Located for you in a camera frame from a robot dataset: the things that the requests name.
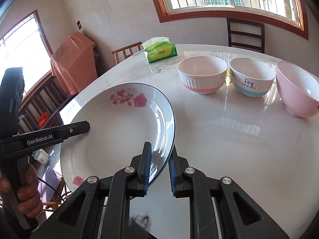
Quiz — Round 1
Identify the dark wooden chair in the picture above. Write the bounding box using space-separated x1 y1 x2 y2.
226 18 265 53

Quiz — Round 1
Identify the white bowl blue band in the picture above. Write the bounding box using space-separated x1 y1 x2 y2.
229 57 275 97

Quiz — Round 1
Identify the white plate with rose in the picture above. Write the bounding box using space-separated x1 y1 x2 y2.
60 83 176 191

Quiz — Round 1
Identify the side window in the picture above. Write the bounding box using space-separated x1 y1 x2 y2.
1 12 51 94

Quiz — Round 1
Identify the white ribbed bowl pink band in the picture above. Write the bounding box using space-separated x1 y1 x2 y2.
177 56 228 94

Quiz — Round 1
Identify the light wooden chair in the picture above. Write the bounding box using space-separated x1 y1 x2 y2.
112 42 142 64

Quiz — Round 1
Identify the large barred window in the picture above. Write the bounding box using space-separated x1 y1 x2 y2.
153 0 309 39

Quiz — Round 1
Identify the person's left hand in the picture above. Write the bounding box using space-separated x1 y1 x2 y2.
1 164 43 218

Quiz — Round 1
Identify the orange cloth covered object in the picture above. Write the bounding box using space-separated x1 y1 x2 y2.
50 31 97 97

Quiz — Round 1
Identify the dark wooden bench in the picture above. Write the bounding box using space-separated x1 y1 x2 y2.
18 71 75 134

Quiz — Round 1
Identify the green tissue pack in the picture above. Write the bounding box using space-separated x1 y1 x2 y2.
142 37 178 63

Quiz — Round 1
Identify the black wall switch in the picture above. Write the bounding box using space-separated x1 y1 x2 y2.
77 21 82 30

